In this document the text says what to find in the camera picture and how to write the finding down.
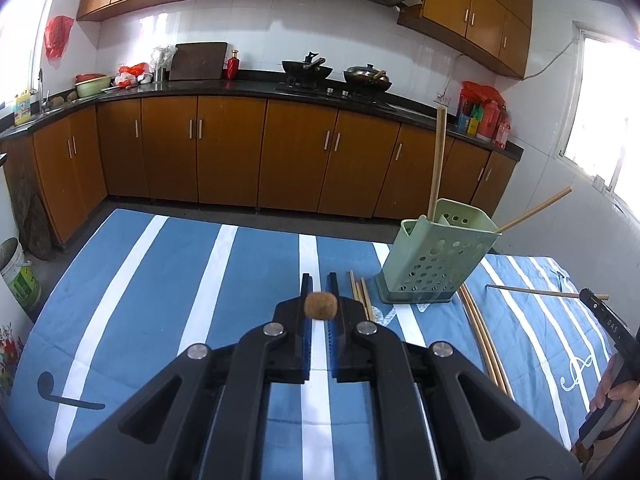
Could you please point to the green perforated utensil holder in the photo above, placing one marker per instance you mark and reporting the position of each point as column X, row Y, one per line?
column 440, row 260

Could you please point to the crumpled white plastic bag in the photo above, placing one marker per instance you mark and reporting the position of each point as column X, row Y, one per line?
column 162, row 57

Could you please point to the red plastic basin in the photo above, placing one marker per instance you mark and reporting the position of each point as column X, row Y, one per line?
column 89, row 78

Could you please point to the wooden base cabinets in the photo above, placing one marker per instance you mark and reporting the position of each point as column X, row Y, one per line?
column 225, row 150

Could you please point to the black pot with lid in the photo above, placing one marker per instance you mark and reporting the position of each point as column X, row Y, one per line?
column 367, row 79

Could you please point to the green plastic basin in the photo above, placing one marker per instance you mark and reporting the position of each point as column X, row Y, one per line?
column 92, row 89

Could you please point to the yellow and green box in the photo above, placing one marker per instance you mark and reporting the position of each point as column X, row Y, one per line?
column 467, row 120

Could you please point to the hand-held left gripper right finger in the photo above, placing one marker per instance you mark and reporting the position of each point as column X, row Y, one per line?
column 332, row 345

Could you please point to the white plastic bucket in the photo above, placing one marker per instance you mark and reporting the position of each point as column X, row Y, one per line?
column 20, row 280

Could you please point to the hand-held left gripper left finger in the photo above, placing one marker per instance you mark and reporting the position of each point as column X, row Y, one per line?
column 306, row 340

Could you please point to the dark wooden cutting board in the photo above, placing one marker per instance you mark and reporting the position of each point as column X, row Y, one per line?
column 197, row 61

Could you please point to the person's right hand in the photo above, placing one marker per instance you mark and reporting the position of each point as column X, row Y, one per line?
column 625, row 394

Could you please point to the blue striped tablecloth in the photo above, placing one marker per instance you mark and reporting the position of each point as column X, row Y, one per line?
column 150, row 285

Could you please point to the yellow detergent bottle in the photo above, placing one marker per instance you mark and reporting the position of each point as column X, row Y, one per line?
column 22, row 110

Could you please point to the white wall socket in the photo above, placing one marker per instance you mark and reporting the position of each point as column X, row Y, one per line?
column 442, row 97

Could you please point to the red glass bottle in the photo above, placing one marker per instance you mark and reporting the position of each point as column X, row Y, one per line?
column 232, row 67

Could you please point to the tall red plastic bottle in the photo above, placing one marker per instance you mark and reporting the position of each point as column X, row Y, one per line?
column 502, row 132
column 487, row 122

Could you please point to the black gas stove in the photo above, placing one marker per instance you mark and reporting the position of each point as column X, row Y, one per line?
column 335, row 92

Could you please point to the dark mesh sack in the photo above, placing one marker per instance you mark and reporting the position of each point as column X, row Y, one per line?
column 27, row 210

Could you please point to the red and white plastic bag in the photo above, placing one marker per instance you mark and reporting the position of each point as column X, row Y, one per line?
column 132, row 74

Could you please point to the black wok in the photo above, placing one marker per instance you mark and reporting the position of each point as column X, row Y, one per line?
column 306, row 69

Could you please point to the steel sink faucet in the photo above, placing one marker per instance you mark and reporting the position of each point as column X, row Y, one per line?
column 42, row 87

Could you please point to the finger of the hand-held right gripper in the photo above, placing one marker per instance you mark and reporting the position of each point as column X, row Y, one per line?
column 602, row 314

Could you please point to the window with white frame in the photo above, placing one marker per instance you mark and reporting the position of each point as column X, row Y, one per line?
column 605, row 110
column 20, row 35

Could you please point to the black kitchen countertop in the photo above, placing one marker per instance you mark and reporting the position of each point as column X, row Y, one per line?
column 240, row 87

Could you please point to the hanging red plastic bag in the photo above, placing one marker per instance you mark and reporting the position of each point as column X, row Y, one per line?
column 57, row 37

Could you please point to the white wall junction box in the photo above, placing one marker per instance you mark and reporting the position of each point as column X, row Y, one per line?
column 600, row 183

